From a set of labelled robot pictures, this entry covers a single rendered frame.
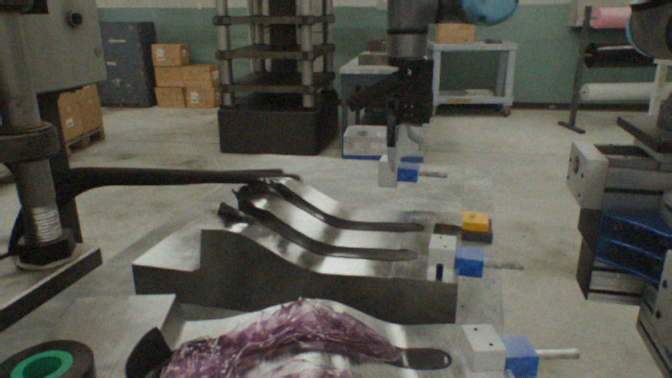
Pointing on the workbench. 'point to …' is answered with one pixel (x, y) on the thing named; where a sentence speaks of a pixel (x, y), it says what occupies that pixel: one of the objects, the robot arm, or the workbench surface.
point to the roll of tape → (51, 361)
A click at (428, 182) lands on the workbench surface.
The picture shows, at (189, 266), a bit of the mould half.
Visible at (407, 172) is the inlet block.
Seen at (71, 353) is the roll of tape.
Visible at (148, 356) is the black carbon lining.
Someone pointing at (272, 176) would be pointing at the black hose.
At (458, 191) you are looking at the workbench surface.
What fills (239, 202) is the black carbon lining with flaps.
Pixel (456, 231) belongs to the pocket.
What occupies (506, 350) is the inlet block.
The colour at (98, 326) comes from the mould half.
